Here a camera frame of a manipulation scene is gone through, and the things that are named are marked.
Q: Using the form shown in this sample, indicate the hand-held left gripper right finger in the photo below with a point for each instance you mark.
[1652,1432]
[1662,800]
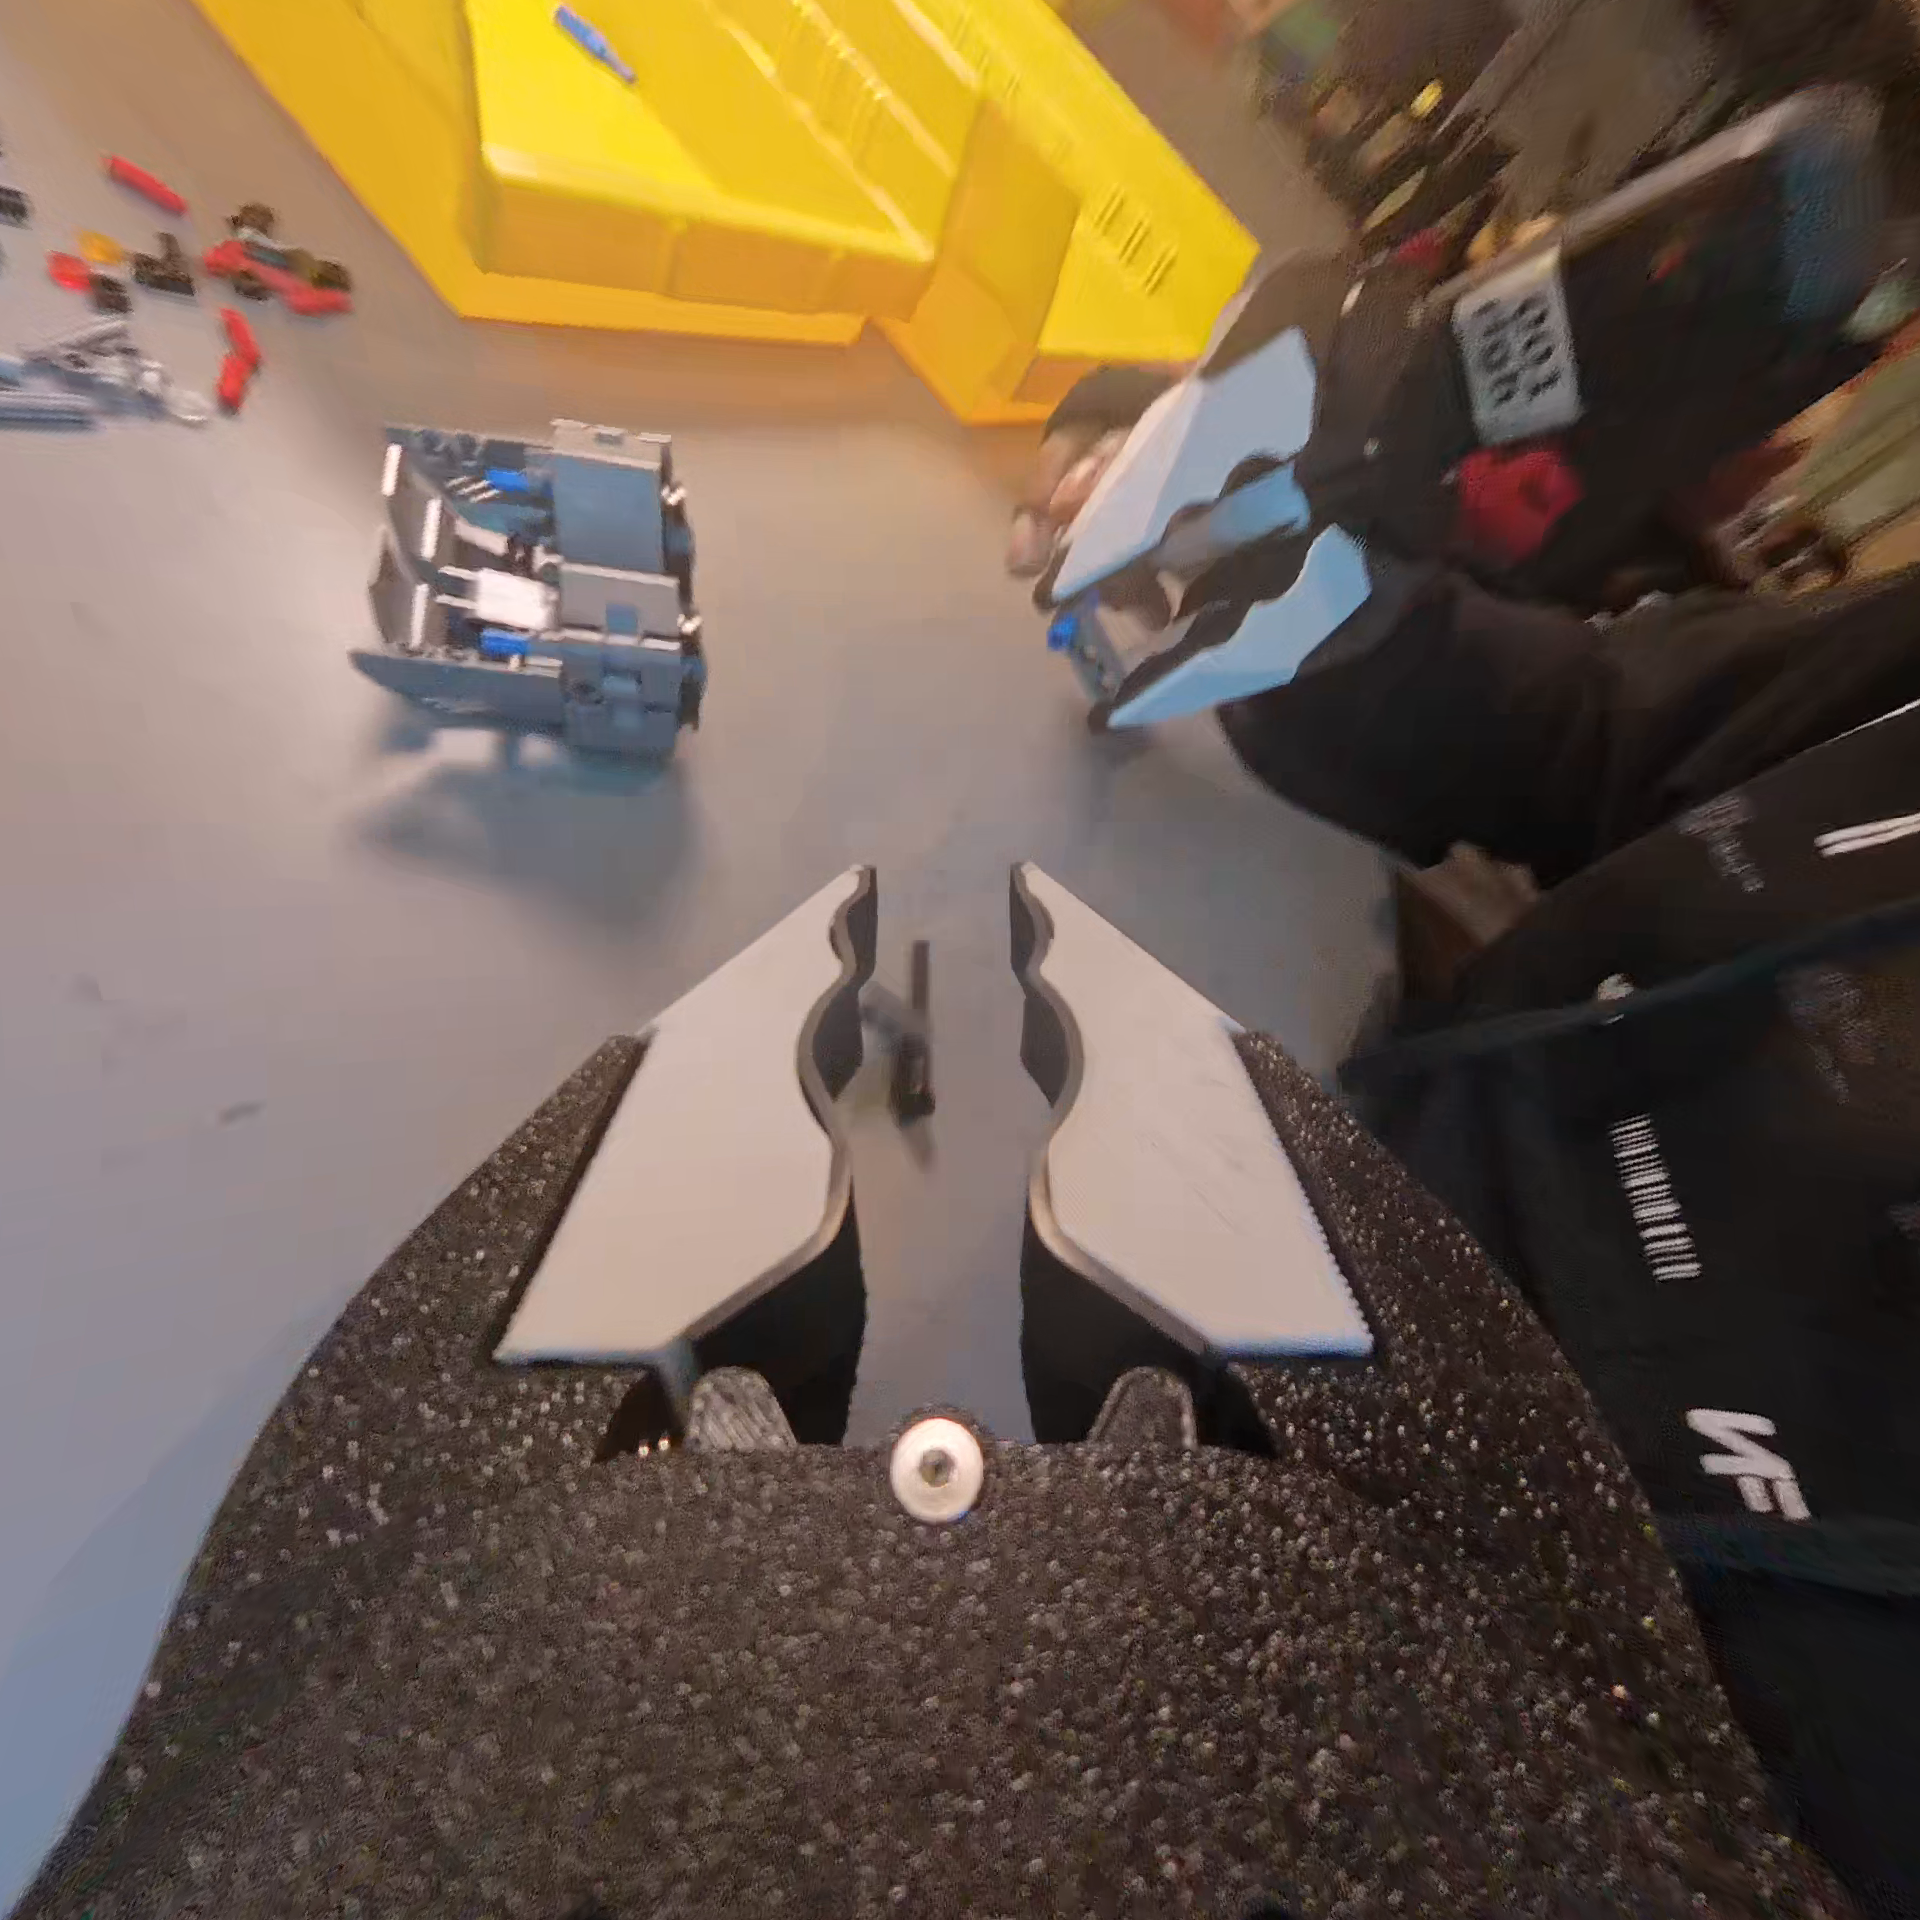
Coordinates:
[1200,1184]

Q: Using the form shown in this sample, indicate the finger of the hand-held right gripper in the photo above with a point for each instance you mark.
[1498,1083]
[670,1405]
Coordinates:
[1184,451]
[1277,630]

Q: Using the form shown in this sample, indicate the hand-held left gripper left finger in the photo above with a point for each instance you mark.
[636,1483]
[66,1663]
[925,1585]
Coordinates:
[691,1184]

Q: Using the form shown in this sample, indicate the dark grey short brick beam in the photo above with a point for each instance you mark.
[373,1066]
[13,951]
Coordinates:
[1110,646]

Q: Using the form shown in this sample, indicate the yellow ribbed storage bin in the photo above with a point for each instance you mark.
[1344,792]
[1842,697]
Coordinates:
[1051,299]

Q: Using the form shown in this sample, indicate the black brick pin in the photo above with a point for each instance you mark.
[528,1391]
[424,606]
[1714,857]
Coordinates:
[884,1019]

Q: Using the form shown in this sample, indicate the black brick axle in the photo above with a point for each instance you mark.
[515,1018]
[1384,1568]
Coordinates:
[917,1035]

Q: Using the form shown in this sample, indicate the grey toy brick wing assembly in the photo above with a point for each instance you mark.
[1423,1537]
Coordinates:
[599,690]

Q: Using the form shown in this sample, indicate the yellow open-front storage bin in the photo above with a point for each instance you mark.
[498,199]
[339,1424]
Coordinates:
[675,255]

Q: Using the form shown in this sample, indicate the grey toy brick engine assembly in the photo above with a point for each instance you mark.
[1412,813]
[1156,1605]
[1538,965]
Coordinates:
[599,494]

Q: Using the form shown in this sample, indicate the person's right forearm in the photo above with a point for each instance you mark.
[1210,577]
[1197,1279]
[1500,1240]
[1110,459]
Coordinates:
[1575,721]

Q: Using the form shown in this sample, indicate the grey desk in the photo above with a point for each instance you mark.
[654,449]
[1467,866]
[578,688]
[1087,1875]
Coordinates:
[224,974]

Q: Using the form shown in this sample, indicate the person's right hand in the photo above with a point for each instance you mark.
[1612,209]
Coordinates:
[1067,494]

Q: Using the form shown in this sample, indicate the red plastic case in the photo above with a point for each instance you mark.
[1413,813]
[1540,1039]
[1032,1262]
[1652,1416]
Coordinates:
[1517,503]

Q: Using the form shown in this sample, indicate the person's black printed clothing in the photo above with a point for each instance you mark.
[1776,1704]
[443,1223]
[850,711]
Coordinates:
[1725,1200]

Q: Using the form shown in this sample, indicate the blue brick piece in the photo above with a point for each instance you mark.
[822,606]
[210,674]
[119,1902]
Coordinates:
[596,41]

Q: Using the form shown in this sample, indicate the pile of small brick parts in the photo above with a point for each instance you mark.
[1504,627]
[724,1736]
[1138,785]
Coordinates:
[242,360]

